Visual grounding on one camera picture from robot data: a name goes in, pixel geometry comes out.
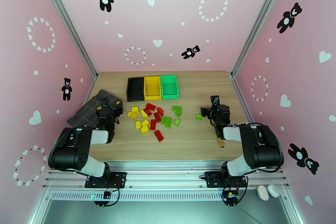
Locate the black plastic bin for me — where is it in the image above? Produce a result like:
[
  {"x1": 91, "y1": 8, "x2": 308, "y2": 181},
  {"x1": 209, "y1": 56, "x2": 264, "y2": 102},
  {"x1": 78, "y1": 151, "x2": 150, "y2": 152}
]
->
[{"x1": 126, "y1": 76, "x2": 146, "y2": 102}]

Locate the yellow plastic bin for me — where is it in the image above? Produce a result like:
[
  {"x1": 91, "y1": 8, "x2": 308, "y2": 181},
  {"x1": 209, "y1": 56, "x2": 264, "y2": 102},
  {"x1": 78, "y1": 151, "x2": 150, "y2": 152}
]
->
[{"x1": 143, "y1": 75, "x2": 162, "y2": 101}]

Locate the green plastic bin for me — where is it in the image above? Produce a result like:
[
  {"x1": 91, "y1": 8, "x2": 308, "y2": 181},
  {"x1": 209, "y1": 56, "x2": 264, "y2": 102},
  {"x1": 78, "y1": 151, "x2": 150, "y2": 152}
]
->
[{"x1": 160, "y1": 74, "x2": 180, "y2": 100}]

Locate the white oval object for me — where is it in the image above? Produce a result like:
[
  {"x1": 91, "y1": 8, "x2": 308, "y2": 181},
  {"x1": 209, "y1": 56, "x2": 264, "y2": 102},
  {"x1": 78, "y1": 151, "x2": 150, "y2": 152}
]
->
[
  {"x1": 267, "y1": 184, "x2": 281, "y2": 198},
  {"x1": 257, "y1": 185, "x2": 270, "y2": 201}
]

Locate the slotted metal strip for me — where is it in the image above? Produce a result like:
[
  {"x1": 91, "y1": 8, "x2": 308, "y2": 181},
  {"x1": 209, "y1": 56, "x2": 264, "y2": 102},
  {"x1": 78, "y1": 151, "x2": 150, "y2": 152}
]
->
[{"x1": 50, "y1": 191, "x2": 285, "y2": 202}]

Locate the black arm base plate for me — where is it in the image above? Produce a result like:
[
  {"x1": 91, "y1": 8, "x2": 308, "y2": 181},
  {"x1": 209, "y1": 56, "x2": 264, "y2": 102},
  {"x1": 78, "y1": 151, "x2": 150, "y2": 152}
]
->
[
  {"x1": 205, "y1": 171, "x2": 248, "y2": 189},
  {"x1": 84, "y1": 171, "x2": 127, "y2": 189}
]

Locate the black base cable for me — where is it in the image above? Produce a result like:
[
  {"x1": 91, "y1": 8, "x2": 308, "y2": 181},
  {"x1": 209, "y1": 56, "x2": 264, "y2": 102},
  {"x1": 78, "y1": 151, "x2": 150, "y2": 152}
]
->
[
  {"x1": 221, "y1": 175, "x2": 247, "y2": 208},
  {"x1": 94, "y1": 178, "x2": 126, "y2": 208}
]

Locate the aluminium rail platform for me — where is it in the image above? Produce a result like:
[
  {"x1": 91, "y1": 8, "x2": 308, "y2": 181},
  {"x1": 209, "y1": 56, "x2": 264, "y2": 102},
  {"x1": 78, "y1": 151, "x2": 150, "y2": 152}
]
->
[{"x1": 42, "y1": 160, "x2": 291, "y2": 192}]

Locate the white heart wall sticker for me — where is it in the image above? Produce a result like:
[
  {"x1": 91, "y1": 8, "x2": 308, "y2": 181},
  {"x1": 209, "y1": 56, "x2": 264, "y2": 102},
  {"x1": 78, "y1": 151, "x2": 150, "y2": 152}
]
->
[
  {"x1": 280, "y1": 94, "x2": 292, "y2": 108},
  {"x1": 319, "y1": 51, "x2": 332, "y2": 63}
]

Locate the aluminium frame post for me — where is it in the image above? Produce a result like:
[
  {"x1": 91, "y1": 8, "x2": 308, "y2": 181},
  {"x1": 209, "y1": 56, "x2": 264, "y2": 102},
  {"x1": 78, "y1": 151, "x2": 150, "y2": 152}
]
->
[
  {"x1": 35, "y1": 0, "x2": 98, "y2": 81},
  {"x1": 230, "y1": 0, "x2": 289, "y2": 77}
]

